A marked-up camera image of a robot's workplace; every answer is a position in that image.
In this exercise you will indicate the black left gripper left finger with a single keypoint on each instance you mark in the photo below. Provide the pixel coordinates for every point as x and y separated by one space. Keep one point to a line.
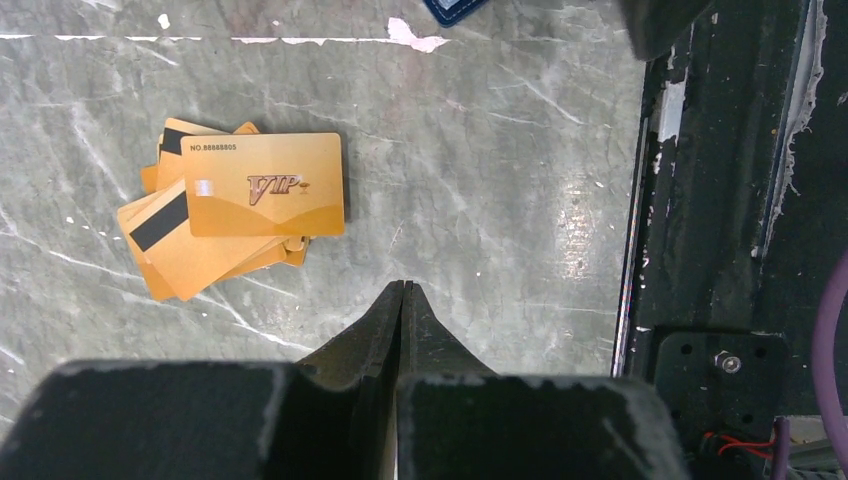
327 416

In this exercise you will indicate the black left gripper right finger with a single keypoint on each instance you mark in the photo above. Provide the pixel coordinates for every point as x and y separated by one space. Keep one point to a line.
457 419

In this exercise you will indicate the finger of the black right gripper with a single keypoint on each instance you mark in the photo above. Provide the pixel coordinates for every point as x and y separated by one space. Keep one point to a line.
653 26

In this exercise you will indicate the blue leather card holder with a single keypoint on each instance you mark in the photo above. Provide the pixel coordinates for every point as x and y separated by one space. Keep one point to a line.
448 13

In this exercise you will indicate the gold card stack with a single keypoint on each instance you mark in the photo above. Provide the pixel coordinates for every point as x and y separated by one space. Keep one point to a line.
219 205

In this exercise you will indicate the black base frame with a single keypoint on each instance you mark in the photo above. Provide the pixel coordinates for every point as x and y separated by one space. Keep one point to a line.
734 288

